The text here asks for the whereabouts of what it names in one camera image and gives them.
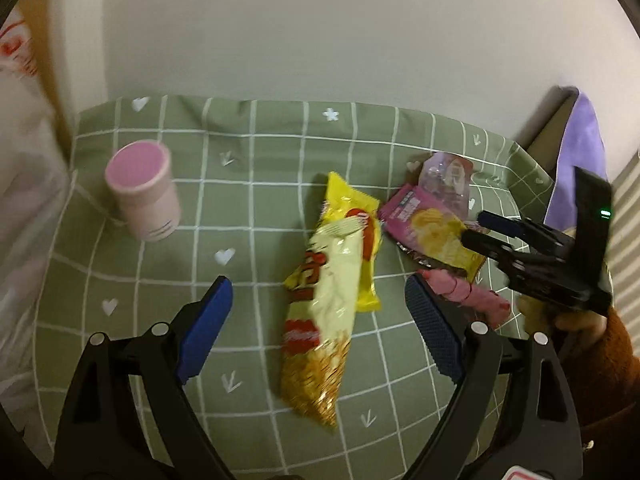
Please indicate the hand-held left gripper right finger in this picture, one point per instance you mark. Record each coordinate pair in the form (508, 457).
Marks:
(435, 330)

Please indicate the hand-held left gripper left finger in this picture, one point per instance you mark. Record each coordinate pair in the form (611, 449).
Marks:
(207, 330)

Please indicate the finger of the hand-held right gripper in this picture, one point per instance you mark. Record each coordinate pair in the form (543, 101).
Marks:
(500, 222)
(485, 242)

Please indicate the pink yellow chip packet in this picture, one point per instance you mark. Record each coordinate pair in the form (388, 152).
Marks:
(430, 230)

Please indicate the clear pink wrapper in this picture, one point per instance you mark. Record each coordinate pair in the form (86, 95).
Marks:
(447, 175)

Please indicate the yellow snack packet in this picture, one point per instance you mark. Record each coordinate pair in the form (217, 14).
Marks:
(320, 285)

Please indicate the person's right hand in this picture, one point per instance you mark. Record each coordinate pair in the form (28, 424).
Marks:
(535, 315)

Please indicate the striped beige curtain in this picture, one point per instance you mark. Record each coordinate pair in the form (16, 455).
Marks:
(625, 220)

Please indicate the pink caterpillar toy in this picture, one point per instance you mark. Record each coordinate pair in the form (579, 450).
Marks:
(475, 297)

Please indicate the purple pillow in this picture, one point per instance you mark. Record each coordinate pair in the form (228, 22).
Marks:
(582, 145)

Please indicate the beige bed headboard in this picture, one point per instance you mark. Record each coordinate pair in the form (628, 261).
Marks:
(545, 130)

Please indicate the green checked tablecloth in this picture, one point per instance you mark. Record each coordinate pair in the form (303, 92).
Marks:
(250, 200)

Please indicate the small pink bottle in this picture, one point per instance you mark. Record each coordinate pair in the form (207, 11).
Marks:
(145, 195)

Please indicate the white plastic bag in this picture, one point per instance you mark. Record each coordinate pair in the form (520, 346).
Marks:
(25, 185)

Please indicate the wooden shelf unit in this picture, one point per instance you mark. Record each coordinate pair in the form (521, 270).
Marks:
(60, 125)

